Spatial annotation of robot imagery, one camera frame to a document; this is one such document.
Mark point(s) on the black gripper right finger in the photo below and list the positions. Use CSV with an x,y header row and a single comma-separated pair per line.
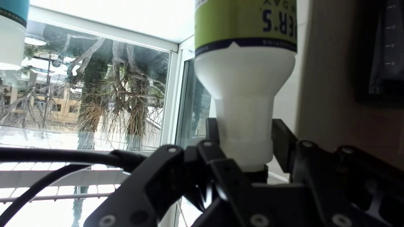
x,y
336,180

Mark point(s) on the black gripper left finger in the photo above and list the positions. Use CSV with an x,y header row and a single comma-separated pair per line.
x,y
160,180

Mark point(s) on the white spray bottle green label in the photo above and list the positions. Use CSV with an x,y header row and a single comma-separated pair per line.
x,y
244,105

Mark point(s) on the tall soap bottle teal label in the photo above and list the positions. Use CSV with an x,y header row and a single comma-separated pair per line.
x,y
13,38

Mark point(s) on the black coffee maker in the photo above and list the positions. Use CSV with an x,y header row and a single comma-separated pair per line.
x,y
383,63

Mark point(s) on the white window frame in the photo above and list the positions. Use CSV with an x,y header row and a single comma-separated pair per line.
x,y
172,105

